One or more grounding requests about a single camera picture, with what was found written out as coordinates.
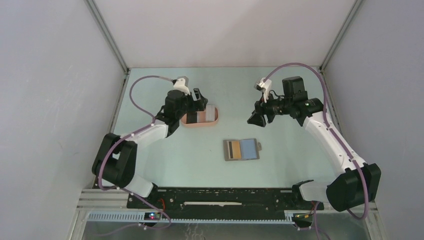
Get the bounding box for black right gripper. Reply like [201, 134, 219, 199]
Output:
[247, 90, 292, 128]

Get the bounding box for peach plastic card tray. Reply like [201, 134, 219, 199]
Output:
[180, 105, 219, 128]

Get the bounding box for taupe leather card holder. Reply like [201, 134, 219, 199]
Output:
[223, 138, 262, 162]

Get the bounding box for yellow card with black stripe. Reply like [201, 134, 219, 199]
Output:
[227, 140, 242, 160]

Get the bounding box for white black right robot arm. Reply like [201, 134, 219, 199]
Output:
[247, 76, 382, 212]

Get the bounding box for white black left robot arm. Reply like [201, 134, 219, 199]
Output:
[92, 88, 208, 208]

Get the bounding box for stack of credit cards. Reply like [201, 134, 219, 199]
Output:
[205, 104, 216, 122]

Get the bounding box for black card in tray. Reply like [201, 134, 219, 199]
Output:
[186, 112, 198, 124]

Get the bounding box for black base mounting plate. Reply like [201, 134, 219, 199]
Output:
[147, 187, 314, 221]

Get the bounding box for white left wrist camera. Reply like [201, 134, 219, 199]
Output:
[172, 76, 191, 96]

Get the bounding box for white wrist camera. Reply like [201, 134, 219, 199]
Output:
[254, 77, 272, 103]
[172, 76, 191, 96]

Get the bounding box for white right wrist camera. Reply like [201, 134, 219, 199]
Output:
[254, 77, 272, 103]

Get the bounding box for white cable duct strip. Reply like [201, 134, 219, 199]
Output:
[86, 211, 294, 224]

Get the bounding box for aluminium frame rail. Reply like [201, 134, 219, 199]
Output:
[76, 189, 129, 211]

